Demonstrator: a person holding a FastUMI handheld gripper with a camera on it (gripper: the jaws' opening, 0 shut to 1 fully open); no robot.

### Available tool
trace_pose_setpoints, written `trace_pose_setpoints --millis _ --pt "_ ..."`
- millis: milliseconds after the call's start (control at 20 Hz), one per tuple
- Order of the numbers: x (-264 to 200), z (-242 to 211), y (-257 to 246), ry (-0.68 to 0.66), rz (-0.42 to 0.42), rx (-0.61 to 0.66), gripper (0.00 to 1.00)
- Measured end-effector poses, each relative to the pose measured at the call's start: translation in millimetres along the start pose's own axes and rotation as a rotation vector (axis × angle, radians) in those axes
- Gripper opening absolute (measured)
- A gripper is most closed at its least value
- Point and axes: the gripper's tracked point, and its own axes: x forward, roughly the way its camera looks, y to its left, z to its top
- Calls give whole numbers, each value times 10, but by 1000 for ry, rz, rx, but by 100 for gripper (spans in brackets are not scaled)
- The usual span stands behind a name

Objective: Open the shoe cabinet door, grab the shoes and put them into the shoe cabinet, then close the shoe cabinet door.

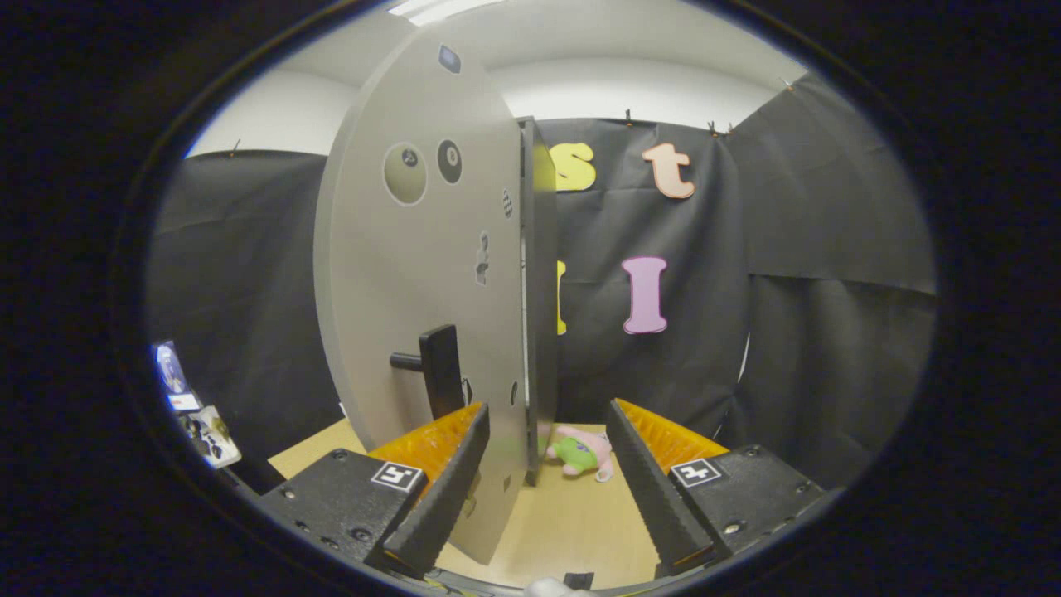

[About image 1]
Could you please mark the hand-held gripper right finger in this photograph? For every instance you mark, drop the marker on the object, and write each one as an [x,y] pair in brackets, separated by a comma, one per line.
[655,497]

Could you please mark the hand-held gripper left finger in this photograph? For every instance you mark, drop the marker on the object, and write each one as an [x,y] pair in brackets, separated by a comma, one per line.
[448,497]

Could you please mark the white printed object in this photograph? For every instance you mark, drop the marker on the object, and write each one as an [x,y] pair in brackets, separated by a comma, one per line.
[211,435]

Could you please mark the light grey shoe cabinet door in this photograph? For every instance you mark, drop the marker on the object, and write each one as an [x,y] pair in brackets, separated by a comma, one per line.
[398,265]

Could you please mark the green and pink plush toy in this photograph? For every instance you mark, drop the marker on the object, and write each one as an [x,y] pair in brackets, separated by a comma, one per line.
[576,452]

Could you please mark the black backdrop cloth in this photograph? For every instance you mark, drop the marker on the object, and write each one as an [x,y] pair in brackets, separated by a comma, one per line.
[787,332]

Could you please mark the long ceiling light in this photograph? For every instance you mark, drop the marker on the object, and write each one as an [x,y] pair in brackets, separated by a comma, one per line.
[439,8]

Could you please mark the dark grey shoe cabinet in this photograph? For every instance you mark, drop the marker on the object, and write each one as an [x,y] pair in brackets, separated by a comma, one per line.
[543,332]

